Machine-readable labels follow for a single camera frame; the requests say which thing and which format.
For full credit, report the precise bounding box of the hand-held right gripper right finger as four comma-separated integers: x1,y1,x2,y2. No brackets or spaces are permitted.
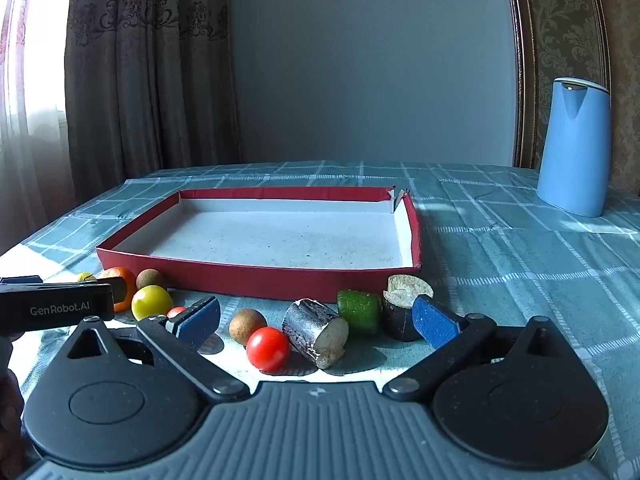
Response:
382,295,569,404

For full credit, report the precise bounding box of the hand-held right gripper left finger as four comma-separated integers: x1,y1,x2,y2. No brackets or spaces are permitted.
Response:
65,296,251,404

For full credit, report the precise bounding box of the orange tangerine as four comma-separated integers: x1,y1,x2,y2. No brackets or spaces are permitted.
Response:
97,266,137,312

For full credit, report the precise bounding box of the yellow tomato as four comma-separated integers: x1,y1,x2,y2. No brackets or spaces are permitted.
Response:
131,285,174,321

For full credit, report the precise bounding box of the dark eggplant piece rough top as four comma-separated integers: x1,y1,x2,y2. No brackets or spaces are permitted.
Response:
382,274,435,343

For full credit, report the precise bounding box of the green cucumber piece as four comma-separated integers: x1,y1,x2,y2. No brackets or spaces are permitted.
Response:
336,289,383,338

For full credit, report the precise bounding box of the silvery dark eggplant piece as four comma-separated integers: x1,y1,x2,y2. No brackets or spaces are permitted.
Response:
281,298,350,370

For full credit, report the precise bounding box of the red cardboard box tray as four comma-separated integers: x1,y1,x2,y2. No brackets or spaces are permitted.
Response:
96,186,423,305

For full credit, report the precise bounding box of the brown longan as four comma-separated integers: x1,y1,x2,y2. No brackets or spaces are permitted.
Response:
229,308,268,346
136,268,167,292

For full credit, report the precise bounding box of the large red tomato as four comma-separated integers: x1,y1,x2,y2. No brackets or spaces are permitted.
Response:
246,326,291,373

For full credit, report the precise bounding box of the teal checked tablecloth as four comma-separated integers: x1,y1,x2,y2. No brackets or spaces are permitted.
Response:
0,160,640,480

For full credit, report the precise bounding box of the white sheer curtain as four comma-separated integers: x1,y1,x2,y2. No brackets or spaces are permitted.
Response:
0,0,77,256

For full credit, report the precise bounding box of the brown patterned curtain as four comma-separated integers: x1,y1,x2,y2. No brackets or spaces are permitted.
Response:
64,0,242,196

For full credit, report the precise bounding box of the blue kettle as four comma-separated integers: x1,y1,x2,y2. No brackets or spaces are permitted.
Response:
536,77,612,218

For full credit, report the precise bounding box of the damask panel with wooden frame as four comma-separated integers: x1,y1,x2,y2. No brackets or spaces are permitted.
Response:
502,0,640,196

